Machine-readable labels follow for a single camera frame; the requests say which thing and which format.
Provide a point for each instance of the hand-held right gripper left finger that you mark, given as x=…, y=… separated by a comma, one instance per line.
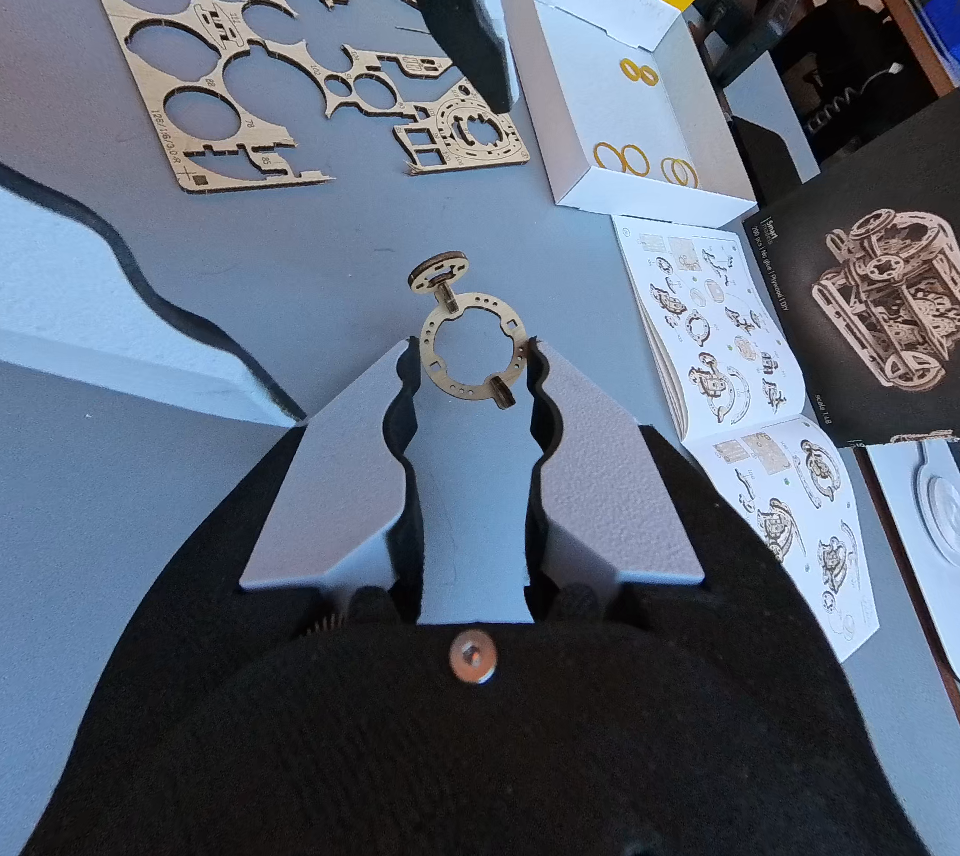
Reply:
x=322, y=489

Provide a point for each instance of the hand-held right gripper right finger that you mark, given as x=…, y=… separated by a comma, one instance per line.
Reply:
x=619, y=489

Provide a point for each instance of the laser-cut plywood parts sheet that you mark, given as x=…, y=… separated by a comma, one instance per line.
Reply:
x=169, y=136

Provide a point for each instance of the white cardboard box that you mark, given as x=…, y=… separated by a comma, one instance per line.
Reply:
x=570, y=46

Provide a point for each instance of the white instruction booklet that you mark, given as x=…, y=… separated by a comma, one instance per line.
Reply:
x=720, y=354

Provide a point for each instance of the twisted yellow rubber band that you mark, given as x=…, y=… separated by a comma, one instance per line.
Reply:
x=623, y=70

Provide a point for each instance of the black printed box lid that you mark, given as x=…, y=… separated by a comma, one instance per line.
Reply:
x=795, y=361

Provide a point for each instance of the white plastic tray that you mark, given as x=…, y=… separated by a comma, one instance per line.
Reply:
x=900, y=496

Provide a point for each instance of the blue plastic bin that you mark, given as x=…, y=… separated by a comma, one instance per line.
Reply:
x=946, y=35

